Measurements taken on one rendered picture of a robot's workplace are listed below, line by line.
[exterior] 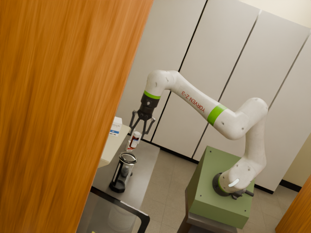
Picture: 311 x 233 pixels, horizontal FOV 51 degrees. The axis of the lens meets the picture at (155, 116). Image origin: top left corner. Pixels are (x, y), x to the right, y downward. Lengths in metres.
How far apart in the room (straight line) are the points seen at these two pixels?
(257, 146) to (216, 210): 0.49
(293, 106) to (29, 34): 3.75
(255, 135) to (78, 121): 1.03
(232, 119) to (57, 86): 0.87
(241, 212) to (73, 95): 1.42
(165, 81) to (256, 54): 2.61
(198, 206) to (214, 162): 0.29
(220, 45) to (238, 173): 2.47
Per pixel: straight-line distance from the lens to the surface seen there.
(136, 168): 2.23
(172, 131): 4.42
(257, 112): 1.63
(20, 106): 1.08
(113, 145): 1.23
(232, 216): 2.10
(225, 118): 1.57
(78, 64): 0.95
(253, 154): 1.87
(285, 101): 4.35
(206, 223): 2.05
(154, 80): 1.62
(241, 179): 1.86
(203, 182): 2.04
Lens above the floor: 2.11
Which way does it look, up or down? 22 degrees down
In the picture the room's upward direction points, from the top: 21 degrees clockwise
